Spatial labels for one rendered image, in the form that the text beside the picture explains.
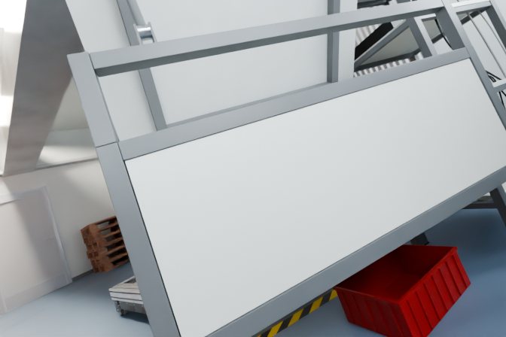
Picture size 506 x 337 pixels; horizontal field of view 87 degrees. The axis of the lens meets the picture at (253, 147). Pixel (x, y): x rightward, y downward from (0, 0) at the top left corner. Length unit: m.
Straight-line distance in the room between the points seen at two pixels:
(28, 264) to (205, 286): 6.83
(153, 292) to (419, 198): 0.67
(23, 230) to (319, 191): 7.00
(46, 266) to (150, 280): 6.81
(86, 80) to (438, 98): 0.94
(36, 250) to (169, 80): 6.50
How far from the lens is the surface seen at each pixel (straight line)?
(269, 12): 1.24
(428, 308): 1.15
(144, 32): 0.69
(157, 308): 0.58
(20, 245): 7.34
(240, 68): 1.19
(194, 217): 0.57
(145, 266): 0.57
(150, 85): 1.06
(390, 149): 0.81
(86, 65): 0.65
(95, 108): 0.61
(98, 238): 6.46
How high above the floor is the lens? 0.64
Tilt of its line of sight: 7 degrees up
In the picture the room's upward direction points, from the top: 21 degrees counter-clockwise
